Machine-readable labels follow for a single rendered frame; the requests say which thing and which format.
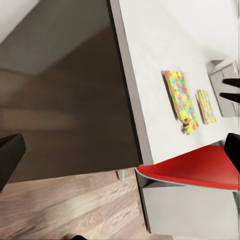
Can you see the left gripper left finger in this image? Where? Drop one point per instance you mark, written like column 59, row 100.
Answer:
column 12, row 150

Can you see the swivel chair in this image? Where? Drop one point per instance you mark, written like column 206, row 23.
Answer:
column 207, row 167

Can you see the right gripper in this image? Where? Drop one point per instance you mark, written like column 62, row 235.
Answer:
column 231, row 96

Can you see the desk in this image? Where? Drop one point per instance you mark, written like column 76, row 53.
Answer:
column 84, row 82

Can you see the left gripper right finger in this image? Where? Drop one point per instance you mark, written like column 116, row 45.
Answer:
column 232, row 149

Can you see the jigsaw puzzle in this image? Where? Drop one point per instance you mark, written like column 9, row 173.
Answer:
column 206, row 107
column 181, row 100

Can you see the toy box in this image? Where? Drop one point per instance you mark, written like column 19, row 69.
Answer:
column 228, row 108

